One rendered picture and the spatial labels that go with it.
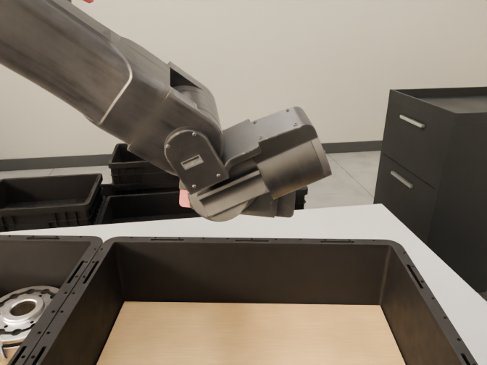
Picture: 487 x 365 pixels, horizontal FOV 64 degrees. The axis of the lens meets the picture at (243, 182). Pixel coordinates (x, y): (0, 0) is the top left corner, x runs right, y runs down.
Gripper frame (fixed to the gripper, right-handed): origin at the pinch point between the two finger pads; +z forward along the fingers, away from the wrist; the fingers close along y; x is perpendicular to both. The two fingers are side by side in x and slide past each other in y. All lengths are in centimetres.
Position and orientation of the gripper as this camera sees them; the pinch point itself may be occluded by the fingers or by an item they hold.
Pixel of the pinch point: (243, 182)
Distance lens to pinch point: 54.1
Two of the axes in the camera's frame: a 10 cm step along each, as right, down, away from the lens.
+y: -9.9, -0.9, 1.1
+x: -0.8, 10.0, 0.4
